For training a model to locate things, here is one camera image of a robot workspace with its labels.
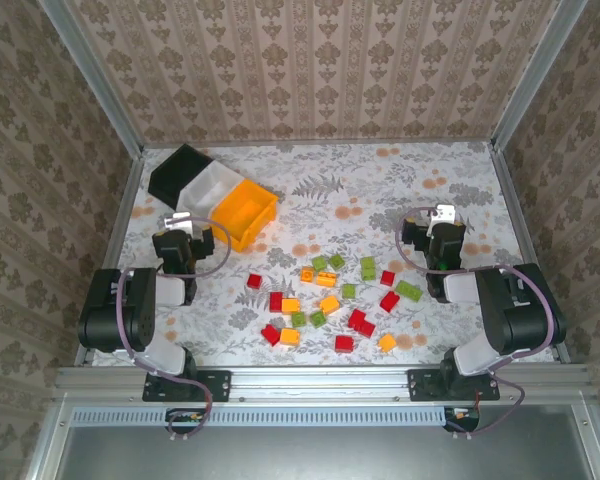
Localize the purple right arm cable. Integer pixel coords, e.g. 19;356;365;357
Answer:
397;206;557;440

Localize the wide aluminium mounting rail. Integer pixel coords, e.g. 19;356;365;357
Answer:
54;364;592;404

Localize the white plastic bin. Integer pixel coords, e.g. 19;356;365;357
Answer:
176;159;245;221

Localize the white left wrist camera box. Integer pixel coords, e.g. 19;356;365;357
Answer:
162;212;192;232

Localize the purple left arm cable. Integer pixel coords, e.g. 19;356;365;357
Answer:
117;214;233;442

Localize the floral patterned table cover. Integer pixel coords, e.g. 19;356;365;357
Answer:
87;142;561;367

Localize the grey metal sheet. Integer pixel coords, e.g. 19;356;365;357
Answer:
54;424;599;480

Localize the aluminium frame post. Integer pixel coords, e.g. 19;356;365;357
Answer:
490;0;590;151
37;0;145;157

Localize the orange plastic bin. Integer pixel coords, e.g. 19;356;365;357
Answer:
209;178;280;254

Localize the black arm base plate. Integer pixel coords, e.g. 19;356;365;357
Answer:
142;368;232;404
407;368;501;404

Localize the thin aluminium rail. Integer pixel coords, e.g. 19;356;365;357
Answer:
142;137;496;150

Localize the slotted grey cable duct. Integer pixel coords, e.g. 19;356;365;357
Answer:
71;405;449;427

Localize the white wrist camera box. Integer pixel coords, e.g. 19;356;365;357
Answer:
427;203;456;226
162;212;192;232

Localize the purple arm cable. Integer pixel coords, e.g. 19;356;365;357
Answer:
117;214;233;442
397;206;557;440

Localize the aluminium side rail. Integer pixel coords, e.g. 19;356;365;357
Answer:
488;142;572;364
74;152;145;366

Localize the black plastic bin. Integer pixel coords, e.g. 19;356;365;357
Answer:
147;143;215;210

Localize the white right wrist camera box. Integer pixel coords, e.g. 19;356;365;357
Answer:
427;203;456;226

